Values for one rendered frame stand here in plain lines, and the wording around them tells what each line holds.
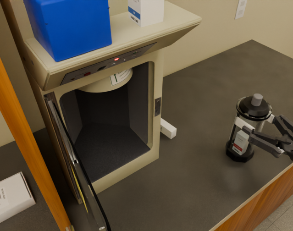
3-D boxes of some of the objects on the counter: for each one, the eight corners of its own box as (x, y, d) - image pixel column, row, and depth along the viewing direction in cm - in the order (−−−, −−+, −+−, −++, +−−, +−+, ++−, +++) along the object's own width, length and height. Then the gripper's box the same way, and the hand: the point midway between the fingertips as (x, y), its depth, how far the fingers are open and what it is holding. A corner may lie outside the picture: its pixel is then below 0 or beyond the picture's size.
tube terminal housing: (49, 154, 100) (-58, -119, 47) (123, 119, 114) (103, -123, 61) (78, 205, 85) (-31, -113, 32) (159, 157, 99) (174, -119, 46)
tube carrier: (218, 147, 101) (229, 104, 86) (237, 135, 105) (251, 92, 91) (241, 166, 94) (257, 123, 80) (260, 152, 99) (279, 108, 84)
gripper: (336, 131, 78) (268, 93, 91) (292, 167, 68) (225, 118, 82) (325, 148, 83) (262, 109, 97) (283, 184, 74) (221, 135, 87)
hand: (251, 118), depth 88 cm, fingers closed on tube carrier, 9 cm apart
